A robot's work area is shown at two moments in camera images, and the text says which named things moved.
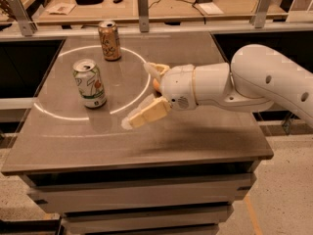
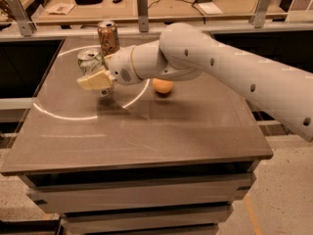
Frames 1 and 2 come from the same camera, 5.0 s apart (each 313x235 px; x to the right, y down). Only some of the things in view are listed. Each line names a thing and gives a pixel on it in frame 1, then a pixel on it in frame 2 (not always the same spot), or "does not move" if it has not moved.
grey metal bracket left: x=26 y=24 does not move
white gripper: x=178 y=86 -> x=119 y=66
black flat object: x=92 y=1 does not move
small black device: x=117 y=0 does not move
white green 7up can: x=89 y=80 -> x=92 y=62
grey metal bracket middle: x=143 y=11 does not move
